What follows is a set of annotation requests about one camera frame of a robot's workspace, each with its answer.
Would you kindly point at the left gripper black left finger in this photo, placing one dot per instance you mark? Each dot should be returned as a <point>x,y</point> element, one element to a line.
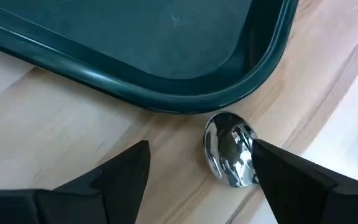
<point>104,193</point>

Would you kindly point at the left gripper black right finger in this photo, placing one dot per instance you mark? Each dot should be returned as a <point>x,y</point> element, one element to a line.
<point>303,193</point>

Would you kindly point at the dark green plastic tray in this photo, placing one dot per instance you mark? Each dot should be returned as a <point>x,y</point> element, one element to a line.
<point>166,37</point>

